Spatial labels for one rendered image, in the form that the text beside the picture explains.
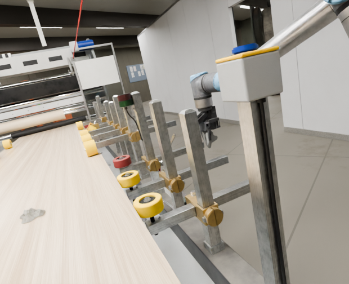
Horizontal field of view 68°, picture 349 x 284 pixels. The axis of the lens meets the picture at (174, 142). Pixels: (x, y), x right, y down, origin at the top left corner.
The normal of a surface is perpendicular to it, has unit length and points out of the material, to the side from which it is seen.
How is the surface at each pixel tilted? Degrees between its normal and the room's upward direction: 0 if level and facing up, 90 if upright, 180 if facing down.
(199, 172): 90
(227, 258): 0
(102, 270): 0
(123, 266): 0
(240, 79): 90
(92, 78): 90
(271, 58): 90
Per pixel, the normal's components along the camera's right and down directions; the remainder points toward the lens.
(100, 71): 0.38, 0.15
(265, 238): -0.90, 0.29
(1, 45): 0.78, -0.01
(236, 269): -0.21, -0.95
